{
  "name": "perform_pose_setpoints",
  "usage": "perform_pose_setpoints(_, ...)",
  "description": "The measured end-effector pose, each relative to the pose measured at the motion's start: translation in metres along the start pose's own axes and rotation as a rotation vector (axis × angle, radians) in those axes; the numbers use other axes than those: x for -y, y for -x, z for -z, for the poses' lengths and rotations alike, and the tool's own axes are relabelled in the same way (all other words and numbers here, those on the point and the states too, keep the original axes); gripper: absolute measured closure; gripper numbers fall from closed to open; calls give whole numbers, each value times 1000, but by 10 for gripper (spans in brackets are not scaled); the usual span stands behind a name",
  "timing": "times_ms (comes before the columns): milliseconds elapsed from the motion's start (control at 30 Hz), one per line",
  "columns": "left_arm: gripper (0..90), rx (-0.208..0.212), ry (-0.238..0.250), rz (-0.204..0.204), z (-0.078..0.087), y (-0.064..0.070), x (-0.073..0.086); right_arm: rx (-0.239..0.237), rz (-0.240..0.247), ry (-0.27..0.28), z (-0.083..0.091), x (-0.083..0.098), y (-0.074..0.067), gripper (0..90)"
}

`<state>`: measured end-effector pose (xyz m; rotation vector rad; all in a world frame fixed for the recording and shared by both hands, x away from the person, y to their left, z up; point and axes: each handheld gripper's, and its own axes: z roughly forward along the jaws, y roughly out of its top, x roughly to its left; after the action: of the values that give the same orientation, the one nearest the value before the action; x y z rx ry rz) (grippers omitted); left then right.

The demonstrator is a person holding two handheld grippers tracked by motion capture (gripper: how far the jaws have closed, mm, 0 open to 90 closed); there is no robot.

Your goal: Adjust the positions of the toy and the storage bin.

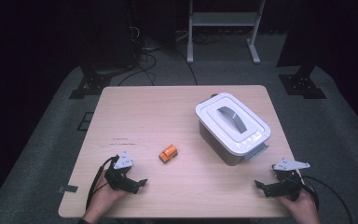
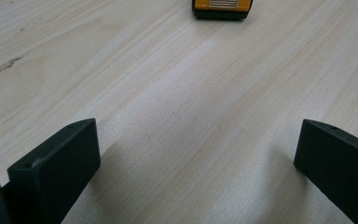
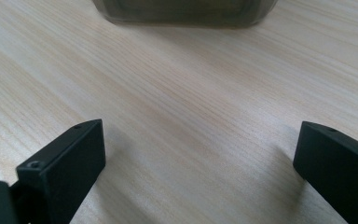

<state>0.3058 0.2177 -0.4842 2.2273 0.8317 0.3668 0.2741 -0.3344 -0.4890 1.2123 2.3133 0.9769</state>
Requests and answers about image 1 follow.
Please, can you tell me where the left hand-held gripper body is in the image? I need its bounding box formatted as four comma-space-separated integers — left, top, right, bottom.
104, 151, 142, 195

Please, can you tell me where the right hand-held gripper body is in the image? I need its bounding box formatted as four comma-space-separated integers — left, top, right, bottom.
271, 157, 311, 202

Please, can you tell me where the clear brown storage box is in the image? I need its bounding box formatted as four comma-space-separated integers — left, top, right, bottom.
198, 119, 270, 167

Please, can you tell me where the white lid with grey handle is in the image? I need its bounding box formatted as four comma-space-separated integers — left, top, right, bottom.
195, 92, 272, 157

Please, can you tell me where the person's right hand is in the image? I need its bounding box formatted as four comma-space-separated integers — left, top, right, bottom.
275, 189, 322, 224

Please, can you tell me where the grey tape strip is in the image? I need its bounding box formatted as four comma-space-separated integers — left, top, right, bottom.
57, 185, 79, 194

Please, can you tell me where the black stand base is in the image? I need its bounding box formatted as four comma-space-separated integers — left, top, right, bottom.
278, 55, 327, 100
69, 65, 114, 100

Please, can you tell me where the white metal stand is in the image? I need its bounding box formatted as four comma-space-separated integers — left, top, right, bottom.
186, 0, 267, 65

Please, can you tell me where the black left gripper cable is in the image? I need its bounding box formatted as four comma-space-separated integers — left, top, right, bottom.
86, 155, 119, 210

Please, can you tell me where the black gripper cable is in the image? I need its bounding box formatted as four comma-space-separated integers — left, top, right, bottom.
297, 174, 354, 224
86, 155, 119, 210

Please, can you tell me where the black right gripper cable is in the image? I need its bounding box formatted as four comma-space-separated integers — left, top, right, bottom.
297, 174, 354, 224

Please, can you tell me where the black floor cable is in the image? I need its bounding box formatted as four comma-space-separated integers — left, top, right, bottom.
174, 48, 200, 86
117, 50, 158, 87

